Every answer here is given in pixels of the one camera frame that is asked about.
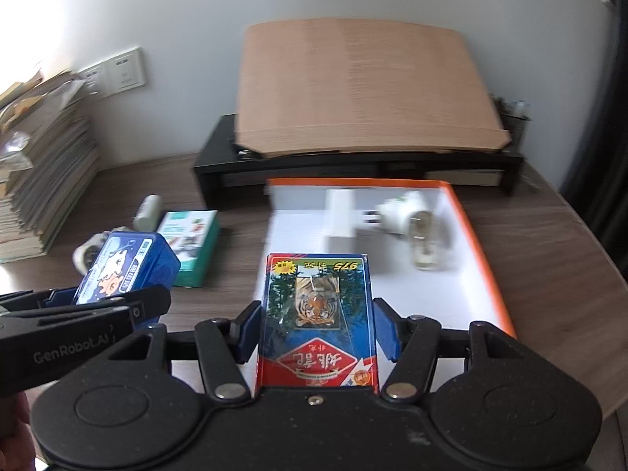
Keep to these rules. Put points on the teal and white box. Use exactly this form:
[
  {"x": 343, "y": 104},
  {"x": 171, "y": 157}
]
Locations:
[{"x": 189, "y": 245}]

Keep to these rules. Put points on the black monitor stand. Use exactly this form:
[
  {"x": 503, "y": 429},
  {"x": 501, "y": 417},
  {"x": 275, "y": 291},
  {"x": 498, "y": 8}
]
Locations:
[{"x": 216, "y": 162}]

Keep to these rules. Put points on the tiger print playing card box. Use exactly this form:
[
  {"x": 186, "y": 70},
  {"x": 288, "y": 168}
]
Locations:
[{"x": 314, "y": 304}]

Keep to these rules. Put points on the pile of brown papers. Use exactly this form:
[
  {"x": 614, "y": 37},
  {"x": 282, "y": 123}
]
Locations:
[{"x": 44, "y": 91}]

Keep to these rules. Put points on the person's left hand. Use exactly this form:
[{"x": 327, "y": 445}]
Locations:
[{"x": 14, "y": 431}]

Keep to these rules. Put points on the clear glass jar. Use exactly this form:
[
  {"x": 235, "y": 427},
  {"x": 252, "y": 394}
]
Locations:
[{"x": 423, "y": 243}]

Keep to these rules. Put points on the clear plastic bag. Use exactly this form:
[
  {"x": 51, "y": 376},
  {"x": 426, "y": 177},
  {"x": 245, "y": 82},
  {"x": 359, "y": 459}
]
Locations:
[{"x": 12, "y": 149}]

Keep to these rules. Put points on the small white bottle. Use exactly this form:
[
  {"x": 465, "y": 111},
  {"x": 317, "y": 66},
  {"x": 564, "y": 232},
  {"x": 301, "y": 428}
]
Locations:
[{"x": 148, "y": 212}]

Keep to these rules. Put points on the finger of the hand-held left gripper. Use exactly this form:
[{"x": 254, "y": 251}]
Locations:
[
  {"x": 147, "y": 301},
  {"x": 61, "y": 297}
]

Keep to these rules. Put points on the white wall socket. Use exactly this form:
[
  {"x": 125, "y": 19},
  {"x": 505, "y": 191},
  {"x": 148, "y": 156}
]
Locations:
[
  {"x": 126, "y": 71},
  {"x": 92, "y": 78}
]

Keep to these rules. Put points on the stack of books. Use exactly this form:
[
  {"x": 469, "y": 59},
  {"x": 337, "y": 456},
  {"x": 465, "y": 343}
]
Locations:
[{"x": 44, "y": 186}]

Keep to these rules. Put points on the dark curtain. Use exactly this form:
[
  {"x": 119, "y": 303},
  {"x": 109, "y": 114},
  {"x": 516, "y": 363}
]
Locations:
[{"x": 608, "y": 157}]

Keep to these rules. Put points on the brown cardboard sheet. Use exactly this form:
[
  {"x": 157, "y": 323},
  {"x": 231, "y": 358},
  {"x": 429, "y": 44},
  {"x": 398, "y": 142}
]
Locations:
[{"x": 363, "y": 83}]

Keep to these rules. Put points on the white plug adapter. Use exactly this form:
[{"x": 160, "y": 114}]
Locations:
[{"x": 400, "y": 213}]

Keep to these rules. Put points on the orange-rimmed white tray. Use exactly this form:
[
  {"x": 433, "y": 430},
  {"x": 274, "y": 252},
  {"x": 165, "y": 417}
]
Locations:
[{"x": 461, "y": 294}]

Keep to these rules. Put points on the blue cartoon tin box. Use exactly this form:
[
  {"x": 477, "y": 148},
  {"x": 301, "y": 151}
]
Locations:
[{"x": 127, "y": 265}]

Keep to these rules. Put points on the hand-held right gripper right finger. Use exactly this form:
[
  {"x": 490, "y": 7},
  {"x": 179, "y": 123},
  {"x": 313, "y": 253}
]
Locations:
[{"x": 386, "y": 331}]

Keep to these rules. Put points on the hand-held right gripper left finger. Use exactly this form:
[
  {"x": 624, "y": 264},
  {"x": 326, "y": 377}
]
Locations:
[{"x": 248, "y": 331}]

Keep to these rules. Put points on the white plastic dispenser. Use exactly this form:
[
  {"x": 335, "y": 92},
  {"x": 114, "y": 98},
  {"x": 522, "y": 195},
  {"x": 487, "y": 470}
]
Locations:
[{"x": 87, "y": 252}]

